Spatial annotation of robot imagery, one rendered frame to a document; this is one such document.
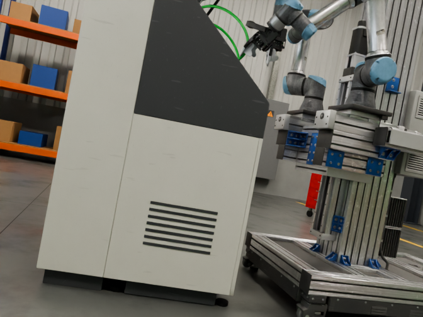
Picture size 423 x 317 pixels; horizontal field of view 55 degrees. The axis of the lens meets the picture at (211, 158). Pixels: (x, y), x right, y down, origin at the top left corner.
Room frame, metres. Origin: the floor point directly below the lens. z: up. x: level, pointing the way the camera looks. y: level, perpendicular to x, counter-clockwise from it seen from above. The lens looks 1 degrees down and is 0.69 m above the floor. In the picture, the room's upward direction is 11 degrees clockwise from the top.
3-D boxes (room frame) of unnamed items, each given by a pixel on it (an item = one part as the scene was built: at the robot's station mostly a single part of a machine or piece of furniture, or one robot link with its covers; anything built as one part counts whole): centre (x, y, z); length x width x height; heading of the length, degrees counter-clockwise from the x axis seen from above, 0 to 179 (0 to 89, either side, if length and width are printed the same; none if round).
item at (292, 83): (2.59, -0.44, 1.41); 0.15 x 0.12 x 0.55; 62
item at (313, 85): (2.53, -0.55, 1.20); 0.13 x 0.12 x 0.14; 62
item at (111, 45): (2.42, 0.60, 0.75); 1.40 x 0.28 x 1.50; 8
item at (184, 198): (2.13, 0.12, 0.39); 0.70 x 0.58 x 0.79; 8
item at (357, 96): (2.05, -0.68, 1.09); 0.15 x 0.15 x 0.10
